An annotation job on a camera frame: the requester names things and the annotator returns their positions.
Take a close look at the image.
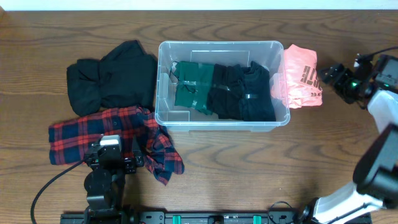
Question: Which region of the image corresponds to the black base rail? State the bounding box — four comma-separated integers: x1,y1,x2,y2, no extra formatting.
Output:
60,211,295,224

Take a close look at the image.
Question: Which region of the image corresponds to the black folded garment in bin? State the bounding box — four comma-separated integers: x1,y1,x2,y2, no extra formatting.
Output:
206,64,244,120

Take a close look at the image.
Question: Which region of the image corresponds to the pink printed t-shirt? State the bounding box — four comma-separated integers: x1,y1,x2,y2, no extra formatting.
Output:
282,44,323,109

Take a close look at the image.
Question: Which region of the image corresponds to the black folded garment on table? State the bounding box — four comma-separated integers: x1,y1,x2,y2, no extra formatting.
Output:
67,40,158,116

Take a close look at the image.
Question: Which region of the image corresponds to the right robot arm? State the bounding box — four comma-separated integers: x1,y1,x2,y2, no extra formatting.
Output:
294,50,397,224

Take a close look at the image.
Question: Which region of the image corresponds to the dark teal garment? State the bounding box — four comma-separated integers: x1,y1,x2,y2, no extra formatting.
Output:
239,61,276,122

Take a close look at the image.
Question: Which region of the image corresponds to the clear plastic storage bin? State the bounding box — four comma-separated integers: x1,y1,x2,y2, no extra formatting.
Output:
154,40,290,132

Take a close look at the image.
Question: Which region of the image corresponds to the green garment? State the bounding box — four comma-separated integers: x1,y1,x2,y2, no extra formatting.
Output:
169,61,215,115

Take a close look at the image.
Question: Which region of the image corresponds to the red plaid flannel shirt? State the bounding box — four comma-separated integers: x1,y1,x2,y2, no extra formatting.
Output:
49,106,185,185

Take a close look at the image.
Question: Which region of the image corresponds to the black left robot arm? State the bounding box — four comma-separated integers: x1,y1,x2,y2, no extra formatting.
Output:
84,135,144,219

